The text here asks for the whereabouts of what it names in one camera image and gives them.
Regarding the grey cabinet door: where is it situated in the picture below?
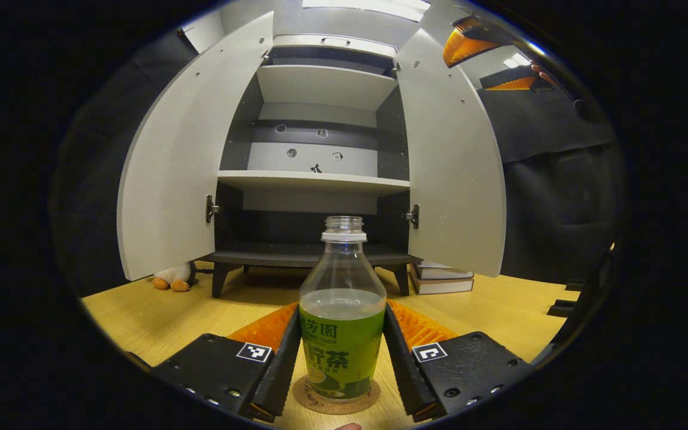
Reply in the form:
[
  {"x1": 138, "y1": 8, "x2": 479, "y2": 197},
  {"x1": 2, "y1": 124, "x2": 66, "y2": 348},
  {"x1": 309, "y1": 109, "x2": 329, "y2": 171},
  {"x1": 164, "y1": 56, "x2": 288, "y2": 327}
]
[
  {"x1": 117, "y1": 11, "x2": 275, "y2": 281},
  {"x1": 395, "y1": 0, "x2": 507, "y2": 278}
]

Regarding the green label tea bottle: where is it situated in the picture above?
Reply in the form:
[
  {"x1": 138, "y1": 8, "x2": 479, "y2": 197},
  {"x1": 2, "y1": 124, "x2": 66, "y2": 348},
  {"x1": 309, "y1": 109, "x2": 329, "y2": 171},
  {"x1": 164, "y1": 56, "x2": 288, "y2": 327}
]
[{"x1": 299, "y1": 216, "x2": 388, "y2": 402}]

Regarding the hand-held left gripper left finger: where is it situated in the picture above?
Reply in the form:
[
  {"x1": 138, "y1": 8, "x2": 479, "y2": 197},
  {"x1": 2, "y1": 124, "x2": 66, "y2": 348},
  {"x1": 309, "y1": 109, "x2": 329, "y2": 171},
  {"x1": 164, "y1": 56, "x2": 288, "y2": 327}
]
[{"x1": 153, "y1": 302, "x2": 303, "y2": 422}]

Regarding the grey cabinet drawer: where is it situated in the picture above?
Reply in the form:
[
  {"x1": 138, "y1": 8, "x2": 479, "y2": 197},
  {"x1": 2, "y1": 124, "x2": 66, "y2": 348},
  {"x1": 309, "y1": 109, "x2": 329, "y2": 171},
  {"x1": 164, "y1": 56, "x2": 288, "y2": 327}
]
[{"x1": 271, "y1": 34, "x2": 397, "y2": 59}]

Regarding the grey wooden cabinet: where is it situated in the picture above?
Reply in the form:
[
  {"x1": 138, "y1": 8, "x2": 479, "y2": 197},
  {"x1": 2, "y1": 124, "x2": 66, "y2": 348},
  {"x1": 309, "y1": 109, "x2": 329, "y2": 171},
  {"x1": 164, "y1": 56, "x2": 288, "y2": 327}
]
[{"x1": 198, "y1": 33, "x2": 422, "y2": 298}]

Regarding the round cork coaster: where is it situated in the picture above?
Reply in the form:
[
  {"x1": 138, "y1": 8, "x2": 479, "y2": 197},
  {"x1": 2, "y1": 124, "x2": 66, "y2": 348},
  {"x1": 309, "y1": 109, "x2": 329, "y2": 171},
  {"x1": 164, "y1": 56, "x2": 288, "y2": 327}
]
[{"x1": 292, "y1": 373, "x2": 382, "y2": 416}]

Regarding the penguin plush toy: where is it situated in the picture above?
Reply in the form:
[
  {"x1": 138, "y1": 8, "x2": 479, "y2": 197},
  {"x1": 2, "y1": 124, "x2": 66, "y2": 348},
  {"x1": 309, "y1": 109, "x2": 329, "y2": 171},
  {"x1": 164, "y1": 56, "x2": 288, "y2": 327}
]
[{"x1": 152, "y1": 262, "x2": 196, "y2": 292}]

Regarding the thick pale book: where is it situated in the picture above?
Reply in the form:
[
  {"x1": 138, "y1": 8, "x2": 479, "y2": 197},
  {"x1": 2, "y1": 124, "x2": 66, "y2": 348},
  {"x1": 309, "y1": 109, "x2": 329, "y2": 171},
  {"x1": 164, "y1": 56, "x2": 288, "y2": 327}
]
[{"x1": 410, "y1": 276, "x2": 475, "y2": 295}]

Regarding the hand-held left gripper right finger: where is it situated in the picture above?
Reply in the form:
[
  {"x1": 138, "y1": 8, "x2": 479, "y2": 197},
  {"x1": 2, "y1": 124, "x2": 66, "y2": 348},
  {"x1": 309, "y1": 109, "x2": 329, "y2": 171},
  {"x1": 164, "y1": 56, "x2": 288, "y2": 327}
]
[{"x1": 383, "y1": 299, "x2": 535, "y2": 422}]

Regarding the black backdrop cloth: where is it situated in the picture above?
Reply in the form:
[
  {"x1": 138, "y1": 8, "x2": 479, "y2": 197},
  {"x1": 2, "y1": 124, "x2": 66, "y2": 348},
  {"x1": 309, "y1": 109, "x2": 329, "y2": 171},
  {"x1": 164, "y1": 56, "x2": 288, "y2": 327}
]
[
  {"x1": 475, "y1": 45, "x2": 628, "y2": 287},
  {"x1": 51, "y1": 33, "x2": 201, "y2": 299}
]

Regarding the large ceiling light panel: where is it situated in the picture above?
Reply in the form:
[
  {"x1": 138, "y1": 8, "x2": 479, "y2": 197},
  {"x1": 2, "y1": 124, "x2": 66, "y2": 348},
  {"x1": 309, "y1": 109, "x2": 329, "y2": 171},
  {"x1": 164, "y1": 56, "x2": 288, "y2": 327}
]
[{"x1": 302, "y1": 0, "x2": 431, "y2": 22}]

